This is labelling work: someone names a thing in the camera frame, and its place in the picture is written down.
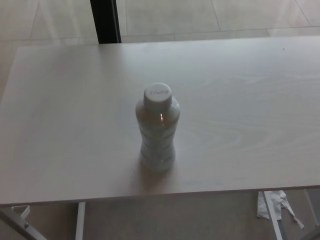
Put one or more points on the white table leg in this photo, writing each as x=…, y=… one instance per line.
x=80, y=221

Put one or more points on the black vertical pillar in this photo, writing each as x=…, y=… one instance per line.
x=105, y=21

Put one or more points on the white table leg frame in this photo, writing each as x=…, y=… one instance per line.
x=273, y=217

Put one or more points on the torn white paper scrap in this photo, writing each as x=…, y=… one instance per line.
x=262, y=206

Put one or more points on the white plastic bottle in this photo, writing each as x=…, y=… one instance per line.
x=157, y=130

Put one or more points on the white metal bracket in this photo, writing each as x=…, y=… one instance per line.
x=22, y=211

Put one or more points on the grey metal bar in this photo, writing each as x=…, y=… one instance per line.
x=17, y=226

